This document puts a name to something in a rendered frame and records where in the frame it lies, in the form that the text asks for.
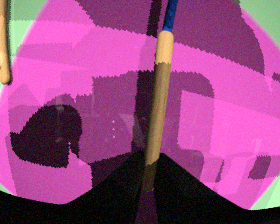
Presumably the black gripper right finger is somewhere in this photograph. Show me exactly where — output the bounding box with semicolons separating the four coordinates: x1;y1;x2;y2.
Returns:
154;153;280;224

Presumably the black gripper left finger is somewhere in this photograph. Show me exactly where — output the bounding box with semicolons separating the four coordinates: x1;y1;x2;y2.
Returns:
0;151;145;224

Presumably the blue cord with tan wooden stick end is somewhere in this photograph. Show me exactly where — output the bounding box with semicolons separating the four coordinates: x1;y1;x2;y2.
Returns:
141;0;179;192

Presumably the thin wooden stick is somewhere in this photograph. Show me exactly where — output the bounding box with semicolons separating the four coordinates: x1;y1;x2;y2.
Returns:
0;0;11;84

